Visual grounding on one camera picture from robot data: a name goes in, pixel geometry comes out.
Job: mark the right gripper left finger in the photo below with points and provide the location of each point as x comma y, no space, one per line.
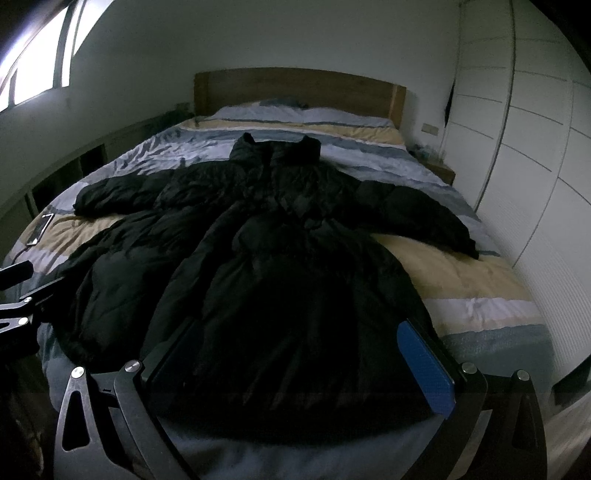
82,431

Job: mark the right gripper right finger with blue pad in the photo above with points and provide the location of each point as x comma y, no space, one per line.
513,445

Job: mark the large black puffer coat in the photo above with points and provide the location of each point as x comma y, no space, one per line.
267,270

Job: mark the striped blue beige duvet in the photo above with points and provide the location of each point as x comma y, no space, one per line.
480,309

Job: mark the smartphone on bed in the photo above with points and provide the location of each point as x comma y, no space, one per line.
39,229

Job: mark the wooden nightstand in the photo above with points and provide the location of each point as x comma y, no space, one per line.
430,159

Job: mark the window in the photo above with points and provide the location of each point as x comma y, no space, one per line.
41,56

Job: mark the white wardrobe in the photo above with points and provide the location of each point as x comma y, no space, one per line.
518,140

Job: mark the wooden headboard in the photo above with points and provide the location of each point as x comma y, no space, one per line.
355,94

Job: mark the light blue pillow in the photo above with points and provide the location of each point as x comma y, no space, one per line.
283,113

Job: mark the wall switch plate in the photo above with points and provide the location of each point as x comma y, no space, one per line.
430,129

